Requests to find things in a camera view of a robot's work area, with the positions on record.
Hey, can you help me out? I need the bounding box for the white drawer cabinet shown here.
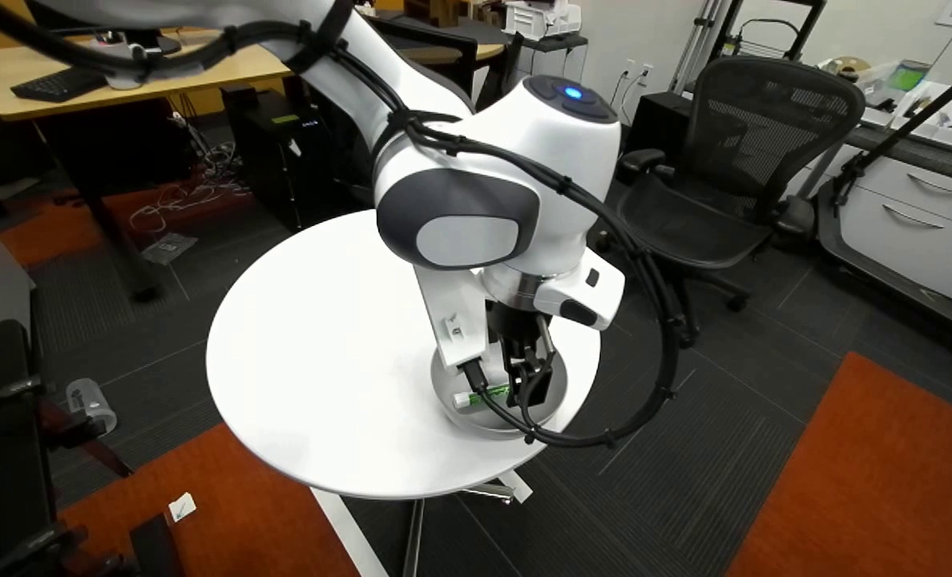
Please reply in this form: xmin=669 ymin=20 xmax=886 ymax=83
xmin=841 ymin=160 xmax=952 ymax=298

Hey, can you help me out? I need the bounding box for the grey bowl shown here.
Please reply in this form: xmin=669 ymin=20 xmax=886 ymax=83
xmin=431 ymin=342 xmax=569 ymax=436

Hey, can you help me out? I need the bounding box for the green marker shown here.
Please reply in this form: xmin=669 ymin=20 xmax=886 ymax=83
xmin=452 ymin=391 xmax=510 ymax=413

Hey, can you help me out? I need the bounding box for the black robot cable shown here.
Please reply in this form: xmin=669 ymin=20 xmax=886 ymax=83
xmin=0 ymin=0 xmax=683 ymax=449

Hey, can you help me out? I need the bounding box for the black chair at left edge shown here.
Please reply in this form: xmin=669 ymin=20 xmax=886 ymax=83
xmin=0 ymin=193 xmax=135 ymax=577

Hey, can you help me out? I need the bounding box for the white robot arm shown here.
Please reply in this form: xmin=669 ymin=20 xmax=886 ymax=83
xmin=32 ymin=0 xmax=621 ymax=408

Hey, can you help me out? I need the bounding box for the wooden desk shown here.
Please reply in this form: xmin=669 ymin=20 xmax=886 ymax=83
xmin=0 ymin=45 xmax=290 ymax=123

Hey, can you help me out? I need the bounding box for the black mesh office chair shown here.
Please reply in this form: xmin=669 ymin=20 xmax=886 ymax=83
xmin=615 ymin=53 xmax=866 ymax=345

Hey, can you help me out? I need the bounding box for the round white table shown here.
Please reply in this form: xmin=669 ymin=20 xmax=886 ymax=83
xmin=201 ymin=209 xmax=607 ymax=577

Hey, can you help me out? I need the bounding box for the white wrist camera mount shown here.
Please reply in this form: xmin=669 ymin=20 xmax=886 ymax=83
xmin=532 ymin=250 xmax=624 ymax=331

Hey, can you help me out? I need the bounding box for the black computer tower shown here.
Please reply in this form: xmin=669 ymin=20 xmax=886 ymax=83
xmin=223 ymin=86 xmax=372 ymax=230

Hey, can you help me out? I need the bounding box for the small white floor box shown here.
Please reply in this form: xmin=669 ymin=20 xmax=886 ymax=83
xmin=168 ymin=492 xmax=195 ymax=522

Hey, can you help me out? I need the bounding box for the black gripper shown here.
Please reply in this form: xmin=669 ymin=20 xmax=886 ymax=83
xmin=489 ymin=305 xmax=554 ymax=408

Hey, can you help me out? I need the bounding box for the black keyboard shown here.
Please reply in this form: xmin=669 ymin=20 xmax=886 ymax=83
xmin=13 ymin=67 xmax=102 ymax=102

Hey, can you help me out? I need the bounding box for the black office chair at desk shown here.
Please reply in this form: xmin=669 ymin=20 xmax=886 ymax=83
xmin=372 ymin=14 xmax=510 ymax=109

